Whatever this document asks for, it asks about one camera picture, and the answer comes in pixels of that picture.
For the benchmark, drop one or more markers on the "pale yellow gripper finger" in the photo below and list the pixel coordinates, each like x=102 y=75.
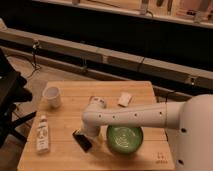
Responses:
x=100 y=138

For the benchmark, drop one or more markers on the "black eraser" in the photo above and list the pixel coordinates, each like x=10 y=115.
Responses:
x=82 y=141

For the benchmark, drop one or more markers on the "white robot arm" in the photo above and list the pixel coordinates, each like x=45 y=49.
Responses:
x=193 y=119

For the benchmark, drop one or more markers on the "white sponge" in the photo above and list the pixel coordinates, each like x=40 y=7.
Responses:
x=124 y=99

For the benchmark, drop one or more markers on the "green bowl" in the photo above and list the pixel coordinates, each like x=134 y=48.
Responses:
x=124 y=140

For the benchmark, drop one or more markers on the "wooden table board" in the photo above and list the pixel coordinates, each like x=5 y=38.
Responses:
x=66 y=155

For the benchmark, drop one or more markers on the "white bottle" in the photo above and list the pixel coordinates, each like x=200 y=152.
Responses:
x=42 y=137

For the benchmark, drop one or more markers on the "white cup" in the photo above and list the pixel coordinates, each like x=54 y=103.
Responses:
x=52 y=96

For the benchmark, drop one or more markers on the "black chair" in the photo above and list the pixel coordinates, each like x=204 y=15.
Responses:
x=12 y=90

